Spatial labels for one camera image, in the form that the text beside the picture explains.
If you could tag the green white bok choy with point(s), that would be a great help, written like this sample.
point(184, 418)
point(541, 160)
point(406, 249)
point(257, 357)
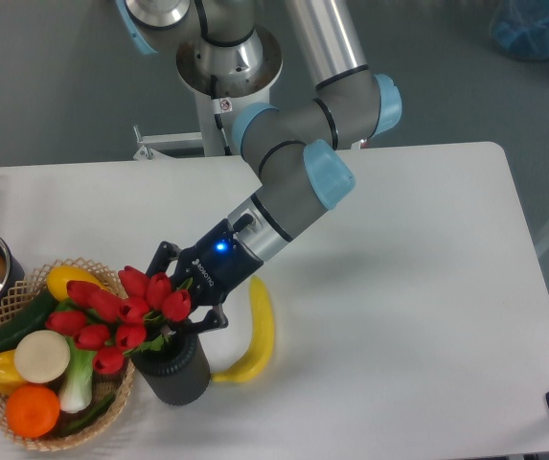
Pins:
point(75, 393)

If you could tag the woven wicker basket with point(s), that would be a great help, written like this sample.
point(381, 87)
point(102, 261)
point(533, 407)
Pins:
point(18, 297)

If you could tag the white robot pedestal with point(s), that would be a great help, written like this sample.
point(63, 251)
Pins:
point(224, 81)

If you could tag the green chili pepper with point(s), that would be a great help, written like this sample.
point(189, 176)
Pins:
point(87, 419)

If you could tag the orange fruit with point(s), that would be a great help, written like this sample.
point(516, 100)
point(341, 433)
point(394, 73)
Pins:
point(32, 411)

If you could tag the dark green cucumber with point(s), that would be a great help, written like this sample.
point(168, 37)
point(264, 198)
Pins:
point(30, 319)

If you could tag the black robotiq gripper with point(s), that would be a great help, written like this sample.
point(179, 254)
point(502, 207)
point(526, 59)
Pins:
point(217, 264)

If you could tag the yellow lemon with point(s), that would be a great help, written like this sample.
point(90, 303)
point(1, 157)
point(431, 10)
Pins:
point(59, 276)

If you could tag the blue plastic bag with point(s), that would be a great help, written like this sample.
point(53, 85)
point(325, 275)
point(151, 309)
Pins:
point(520, 29)

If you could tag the dark grey ribbed vase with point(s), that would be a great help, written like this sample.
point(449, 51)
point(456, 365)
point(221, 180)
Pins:
point(178, 373)

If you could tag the yellow bell pepper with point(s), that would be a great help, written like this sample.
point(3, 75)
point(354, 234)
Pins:
point(10, 379)

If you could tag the white round radish slice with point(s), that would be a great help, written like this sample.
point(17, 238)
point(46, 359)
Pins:
point(42, 356)

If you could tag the yellow banana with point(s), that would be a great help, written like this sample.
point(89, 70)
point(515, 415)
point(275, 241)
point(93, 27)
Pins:
point(261, 346)

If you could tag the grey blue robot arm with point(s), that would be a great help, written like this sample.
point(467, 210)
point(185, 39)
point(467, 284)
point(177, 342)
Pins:
point(294, 154)

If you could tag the red tulip bouquet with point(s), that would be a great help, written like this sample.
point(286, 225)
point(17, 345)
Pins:
point(118, 327)

